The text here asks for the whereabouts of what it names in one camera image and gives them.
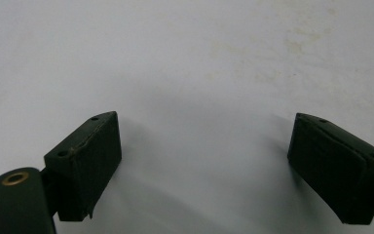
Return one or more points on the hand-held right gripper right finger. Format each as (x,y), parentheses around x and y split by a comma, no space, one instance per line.
(334,169)

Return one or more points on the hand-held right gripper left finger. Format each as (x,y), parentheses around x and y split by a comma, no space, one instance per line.
(84,169)

